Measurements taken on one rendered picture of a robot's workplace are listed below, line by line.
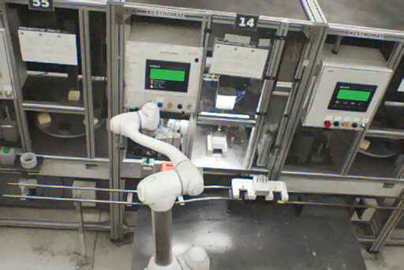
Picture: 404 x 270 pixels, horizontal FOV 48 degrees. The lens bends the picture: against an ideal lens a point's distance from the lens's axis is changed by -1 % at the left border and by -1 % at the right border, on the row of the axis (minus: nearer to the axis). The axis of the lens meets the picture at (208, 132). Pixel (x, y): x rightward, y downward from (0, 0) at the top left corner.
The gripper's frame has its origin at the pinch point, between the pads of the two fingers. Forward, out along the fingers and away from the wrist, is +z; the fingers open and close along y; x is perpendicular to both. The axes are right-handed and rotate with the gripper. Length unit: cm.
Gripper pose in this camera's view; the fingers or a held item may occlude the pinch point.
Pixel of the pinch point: (147, 156)
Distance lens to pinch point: 289.4
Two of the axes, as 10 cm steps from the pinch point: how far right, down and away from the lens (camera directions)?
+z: -1.3, 7.5, 6.5
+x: 0.3, 6.6, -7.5
